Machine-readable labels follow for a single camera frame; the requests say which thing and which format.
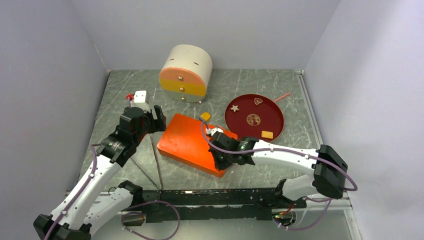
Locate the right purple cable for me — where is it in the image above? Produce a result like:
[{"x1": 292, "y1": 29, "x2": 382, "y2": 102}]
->
[{"x1": 200, "y1": 119, "x2": 359, "y2": 232}]

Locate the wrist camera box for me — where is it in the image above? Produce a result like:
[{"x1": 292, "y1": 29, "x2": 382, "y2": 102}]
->
[
  {"x1": 205, "y1": 127, "x2": 224, "y2": 137},
  {"x1": 126, "y1": 90, "x2": 151, "y2": 112}
]

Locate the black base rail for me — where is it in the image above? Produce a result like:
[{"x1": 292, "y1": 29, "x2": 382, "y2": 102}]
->
[{"x1": 124, "y1": 188, "x2": 294, "y2": 223}]

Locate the orange box lid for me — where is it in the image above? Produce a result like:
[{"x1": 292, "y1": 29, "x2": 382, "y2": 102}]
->
[{"x1": 156, "y1": 113, "x2": 226, "y2": 178}]

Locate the yellow rectangular biscuit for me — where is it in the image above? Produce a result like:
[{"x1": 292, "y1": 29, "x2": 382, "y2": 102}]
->
[{"x1": 261, "y1": 130, "x2": 274, "y2": 140}]

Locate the round mini drawer cabinet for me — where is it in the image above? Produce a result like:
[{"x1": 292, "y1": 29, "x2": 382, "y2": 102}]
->
[{"x1": 159, "y1": 44, "x2": 213, "y2": 103}]

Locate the purple cable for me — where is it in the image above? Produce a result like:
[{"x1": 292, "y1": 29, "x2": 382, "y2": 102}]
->
[
  {"x1": 200, "y1": 119, "x2": 359, "y2": 232},
  {"x1": 43, "y1": 144, "x2": 181, "y2": 240}
]

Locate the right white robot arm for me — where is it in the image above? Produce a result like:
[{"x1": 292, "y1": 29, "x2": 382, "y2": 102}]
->
[{"x1": 204, "y1": 129, "x2": 348, "y2": 208}]

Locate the yellow sponge cube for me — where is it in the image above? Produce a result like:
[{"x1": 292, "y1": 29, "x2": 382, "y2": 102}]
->
[{"x1": 199, "y1": 112, "x2": 211, "y2": 122}]

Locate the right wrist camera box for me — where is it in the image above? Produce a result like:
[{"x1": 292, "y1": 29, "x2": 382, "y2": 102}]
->
[{"x1": 205, "y1": 127, "x2": 224, "y2": 137}]

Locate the orange pen far right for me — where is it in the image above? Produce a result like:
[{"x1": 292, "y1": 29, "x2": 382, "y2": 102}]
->
[{"x1": 273, "y1": 92, "x2": 291, "y2": 103}]

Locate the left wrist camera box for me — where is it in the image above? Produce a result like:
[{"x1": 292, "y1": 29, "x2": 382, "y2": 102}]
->
[{"x1": 126, "y1": 90, "x2": 151, "y2": 112}]

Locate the dark red round plate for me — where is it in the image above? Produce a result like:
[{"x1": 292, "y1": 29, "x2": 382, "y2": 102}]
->
[{"x1": 224, "y1": 93, "x2": 285, "y2": 142}]

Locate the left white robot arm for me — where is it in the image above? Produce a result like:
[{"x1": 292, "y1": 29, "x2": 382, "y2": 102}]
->
[{"x1": 33, "y1": 105, "x2": 166, "y2": 240}]

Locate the brown heart cookie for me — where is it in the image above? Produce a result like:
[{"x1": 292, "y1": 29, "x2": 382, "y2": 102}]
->
[{"x1": 254, "y1": 97, "x2": 263, "y2": 106}]

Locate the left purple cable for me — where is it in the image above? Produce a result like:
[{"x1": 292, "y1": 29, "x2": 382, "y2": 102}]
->
[{"x1": 43, "y1": 144, "x2": 181, "y2": 240}]

